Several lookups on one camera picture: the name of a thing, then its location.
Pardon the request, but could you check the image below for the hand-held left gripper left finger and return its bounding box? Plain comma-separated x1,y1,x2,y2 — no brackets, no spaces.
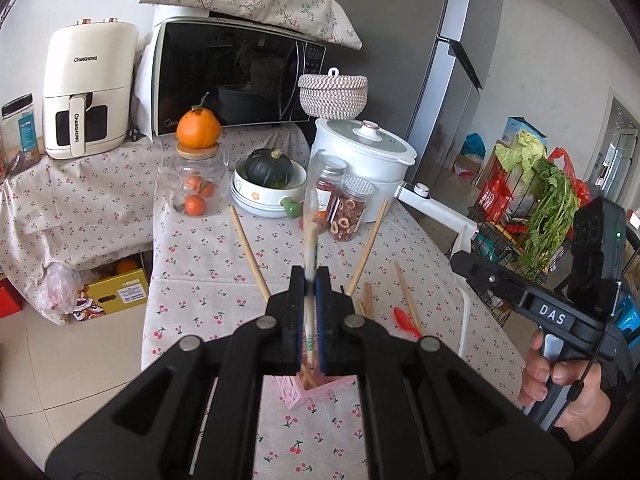
45,266,307,480

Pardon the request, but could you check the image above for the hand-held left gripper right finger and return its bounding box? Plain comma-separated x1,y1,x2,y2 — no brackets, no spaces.
315,267,574,480

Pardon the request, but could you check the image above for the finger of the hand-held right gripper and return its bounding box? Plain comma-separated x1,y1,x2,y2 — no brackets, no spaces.
449,250,531,312

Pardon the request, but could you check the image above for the pink utensil holder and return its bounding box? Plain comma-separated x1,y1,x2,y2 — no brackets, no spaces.
274,367,357,412

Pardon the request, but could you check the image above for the red plastic spoon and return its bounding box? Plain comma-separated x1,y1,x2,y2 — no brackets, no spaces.
392,307,424,341

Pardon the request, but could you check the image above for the person's right hand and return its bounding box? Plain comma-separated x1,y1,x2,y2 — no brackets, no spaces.
519,330,612,442

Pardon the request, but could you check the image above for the bunch of leafy greens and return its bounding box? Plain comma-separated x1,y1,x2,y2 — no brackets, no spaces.
516,159,582,267

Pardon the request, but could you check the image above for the red snack package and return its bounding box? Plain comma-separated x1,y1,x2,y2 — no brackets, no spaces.
474,166,517,222

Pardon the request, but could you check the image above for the red plastic bag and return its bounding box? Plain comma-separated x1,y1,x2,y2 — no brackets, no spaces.
546,147,592,207

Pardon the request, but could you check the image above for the cherry print tablecloth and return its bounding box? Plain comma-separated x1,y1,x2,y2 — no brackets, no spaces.
141,124,527,480
0,132,168,322

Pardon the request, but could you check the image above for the jar of dried fruit slices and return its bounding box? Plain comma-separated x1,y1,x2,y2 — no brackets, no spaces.
327,175,376,244

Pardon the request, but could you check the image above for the napa cabbage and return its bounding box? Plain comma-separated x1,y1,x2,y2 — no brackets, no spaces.
494,130,549,173

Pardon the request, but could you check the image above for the blue plastic bag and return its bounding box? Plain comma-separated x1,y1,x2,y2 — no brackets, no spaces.
459,132,487,159

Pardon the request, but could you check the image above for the jar of red spice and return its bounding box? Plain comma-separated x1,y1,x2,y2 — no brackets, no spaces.
300,155,349,234

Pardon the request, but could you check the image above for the blue cardboard box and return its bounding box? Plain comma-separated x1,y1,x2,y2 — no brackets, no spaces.
501,117,549,147

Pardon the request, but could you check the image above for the dark green pumpkin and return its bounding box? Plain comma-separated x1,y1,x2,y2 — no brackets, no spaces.
243,148,295,190

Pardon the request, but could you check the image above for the white electric pot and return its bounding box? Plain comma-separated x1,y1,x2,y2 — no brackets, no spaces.
310,117,477,262

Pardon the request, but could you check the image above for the yellow cardboard box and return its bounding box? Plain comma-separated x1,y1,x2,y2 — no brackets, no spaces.
81,268,150,317

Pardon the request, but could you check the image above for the glass jar with wooden lid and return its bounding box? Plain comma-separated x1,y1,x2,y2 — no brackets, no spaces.
158,141,231,219

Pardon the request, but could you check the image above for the large orange with stem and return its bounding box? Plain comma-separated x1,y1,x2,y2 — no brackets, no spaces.
175,92,222,150

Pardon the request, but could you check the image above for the grey refrigerator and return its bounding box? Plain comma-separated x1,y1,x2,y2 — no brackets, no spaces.
316,0,507,207

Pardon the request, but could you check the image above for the clear plastic bag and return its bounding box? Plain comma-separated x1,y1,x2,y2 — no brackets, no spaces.
44,261,92,317

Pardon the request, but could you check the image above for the black microwave oven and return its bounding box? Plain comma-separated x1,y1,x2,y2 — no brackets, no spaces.
149,4,327,142

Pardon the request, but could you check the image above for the red box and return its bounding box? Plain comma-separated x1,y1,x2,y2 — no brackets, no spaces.
0,276,24,319

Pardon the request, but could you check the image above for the cream air fryer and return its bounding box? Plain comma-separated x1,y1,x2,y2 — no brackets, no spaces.
42,18,140,160

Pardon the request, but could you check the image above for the clear container with blue label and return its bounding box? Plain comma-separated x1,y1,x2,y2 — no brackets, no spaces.
0,93,42,172

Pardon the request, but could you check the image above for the black wire rack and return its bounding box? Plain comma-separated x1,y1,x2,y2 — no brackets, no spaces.
466,160,577,322

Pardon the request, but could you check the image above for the white door frame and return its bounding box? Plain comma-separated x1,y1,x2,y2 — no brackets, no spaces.
594,87,640,202

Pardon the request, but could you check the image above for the white bowl with green handle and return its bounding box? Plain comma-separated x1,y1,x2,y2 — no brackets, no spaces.
229,154,309,220

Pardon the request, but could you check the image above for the woven rope basket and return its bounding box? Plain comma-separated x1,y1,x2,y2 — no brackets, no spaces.
298,67,370,120

